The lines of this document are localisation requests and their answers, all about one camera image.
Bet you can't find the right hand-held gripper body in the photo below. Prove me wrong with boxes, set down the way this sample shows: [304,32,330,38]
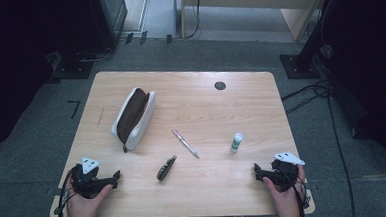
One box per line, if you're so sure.
[262,150,308,194]

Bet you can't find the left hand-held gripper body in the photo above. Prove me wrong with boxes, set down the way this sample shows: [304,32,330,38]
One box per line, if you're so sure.
[70,155,115,200]

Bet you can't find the green and white glue stick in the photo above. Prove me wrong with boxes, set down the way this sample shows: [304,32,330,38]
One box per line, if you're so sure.
[228,132,245,154]

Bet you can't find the brown and white pencil case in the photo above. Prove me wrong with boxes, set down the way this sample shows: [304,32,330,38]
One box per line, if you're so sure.
[108,85,159,155]

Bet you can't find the person's left hand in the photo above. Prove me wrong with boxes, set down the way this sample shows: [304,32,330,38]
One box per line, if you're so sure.
[65,179,116,217]

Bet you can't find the person's right hand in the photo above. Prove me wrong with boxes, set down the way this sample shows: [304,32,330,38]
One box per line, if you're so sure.
[262,164,310,217]

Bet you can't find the pink and silver pen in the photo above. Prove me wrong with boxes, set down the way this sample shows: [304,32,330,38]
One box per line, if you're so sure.
[171,127,201,162]

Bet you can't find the black metal stand with base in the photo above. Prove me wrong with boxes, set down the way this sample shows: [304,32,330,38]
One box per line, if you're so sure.
[275,0,351,82]

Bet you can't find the black flat stand base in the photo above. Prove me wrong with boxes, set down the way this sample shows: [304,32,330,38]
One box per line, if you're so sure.
[50,49,96,82]

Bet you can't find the dark cabinet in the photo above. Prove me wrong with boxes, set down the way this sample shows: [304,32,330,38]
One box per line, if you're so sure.
[86,0,131,53]

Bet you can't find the light wooden furniture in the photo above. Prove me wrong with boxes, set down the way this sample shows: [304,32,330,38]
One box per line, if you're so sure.
[178,0,335,49]

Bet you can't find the right hand-held gripper black cable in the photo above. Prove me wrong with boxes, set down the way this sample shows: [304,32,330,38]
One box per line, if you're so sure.
[277,163,313,217]

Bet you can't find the hand-held gripper black cable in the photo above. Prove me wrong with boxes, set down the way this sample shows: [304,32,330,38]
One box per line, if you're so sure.
[277,163,313,217]
[51,163,85,217]

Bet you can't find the left hand-held gripper black cable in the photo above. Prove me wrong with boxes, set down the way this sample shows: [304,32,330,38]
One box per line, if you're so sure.
[51,163,85,217]

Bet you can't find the black floor cables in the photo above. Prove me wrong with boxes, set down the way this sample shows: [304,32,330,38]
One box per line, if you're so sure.
[278,43,358,217]

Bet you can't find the black hanging cable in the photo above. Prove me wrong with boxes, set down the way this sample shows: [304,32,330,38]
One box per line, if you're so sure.
[181,0,204,41]

